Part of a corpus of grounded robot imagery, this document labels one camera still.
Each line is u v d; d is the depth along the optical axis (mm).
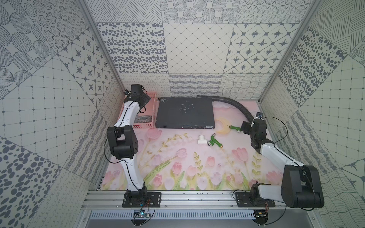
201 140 935
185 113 1074
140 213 701
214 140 948
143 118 1041
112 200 757
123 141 534
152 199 740
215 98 1185
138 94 744
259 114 764
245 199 730
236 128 1008
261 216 724
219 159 882
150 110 1047
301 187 416
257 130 683
